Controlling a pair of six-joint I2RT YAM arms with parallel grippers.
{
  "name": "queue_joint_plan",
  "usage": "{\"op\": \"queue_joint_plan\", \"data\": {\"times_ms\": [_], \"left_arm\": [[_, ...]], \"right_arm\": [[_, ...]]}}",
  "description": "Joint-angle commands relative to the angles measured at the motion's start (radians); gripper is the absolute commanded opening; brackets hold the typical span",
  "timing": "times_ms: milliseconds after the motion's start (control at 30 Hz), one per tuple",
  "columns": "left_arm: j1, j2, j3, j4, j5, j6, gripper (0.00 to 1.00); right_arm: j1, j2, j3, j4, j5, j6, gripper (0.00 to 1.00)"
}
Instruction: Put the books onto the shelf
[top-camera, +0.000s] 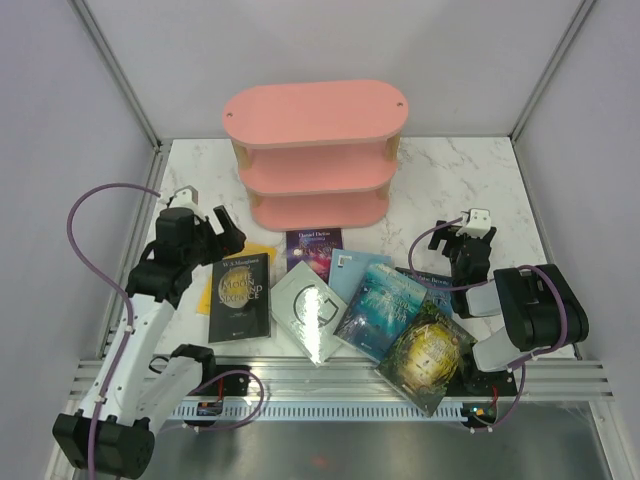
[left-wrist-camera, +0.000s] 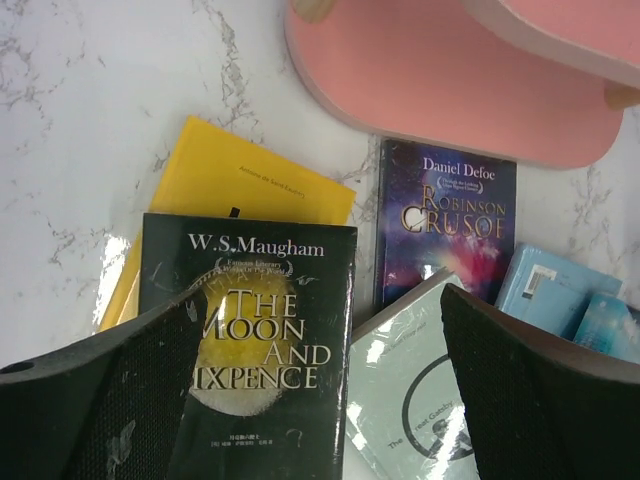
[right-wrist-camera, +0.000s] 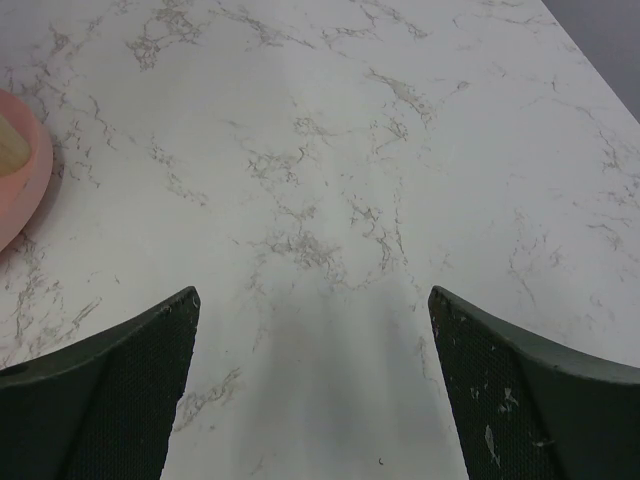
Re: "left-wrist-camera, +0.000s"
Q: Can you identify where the pink three-tier shelf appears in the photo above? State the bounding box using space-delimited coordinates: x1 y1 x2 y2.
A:
284 1 639 169

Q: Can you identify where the dark Moon and Sixpence book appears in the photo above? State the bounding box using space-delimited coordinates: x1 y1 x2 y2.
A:
138 213 358 480

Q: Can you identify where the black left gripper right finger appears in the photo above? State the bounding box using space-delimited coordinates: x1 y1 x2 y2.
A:
441 284 639 479

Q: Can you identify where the light blue book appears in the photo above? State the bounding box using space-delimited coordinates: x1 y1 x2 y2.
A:
495 243 622 341

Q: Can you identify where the purple Robinson Crusoe book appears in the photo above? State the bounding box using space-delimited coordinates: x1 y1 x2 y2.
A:
374 139 517 310

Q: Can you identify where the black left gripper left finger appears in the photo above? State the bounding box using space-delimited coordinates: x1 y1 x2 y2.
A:
1 289 207 479

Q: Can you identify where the yellow Little Prince book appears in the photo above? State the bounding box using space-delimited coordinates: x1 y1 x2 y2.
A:
98 115 357 332

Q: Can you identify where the pale green Great Gatsby book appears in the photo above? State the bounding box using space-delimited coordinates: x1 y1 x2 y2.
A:
346 269 479 479

